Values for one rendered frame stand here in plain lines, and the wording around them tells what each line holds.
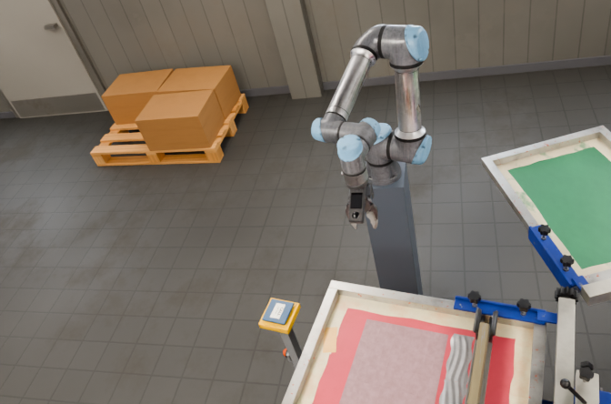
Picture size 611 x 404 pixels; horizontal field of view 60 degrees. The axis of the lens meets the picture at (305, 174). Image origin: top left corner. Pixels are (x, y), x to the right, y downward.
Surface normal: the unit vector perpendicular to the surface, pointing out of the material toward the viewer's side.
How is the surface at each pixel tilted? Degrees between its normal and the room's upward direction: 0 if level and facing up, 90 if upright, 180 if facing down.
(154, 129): 90
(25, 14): 90
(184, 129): 90
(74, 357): 0
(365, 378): 0
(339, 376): 0
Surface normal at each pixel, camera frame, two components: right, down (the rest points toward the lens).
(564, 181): -0.22, -0.75
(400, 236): -0.18, 0.65
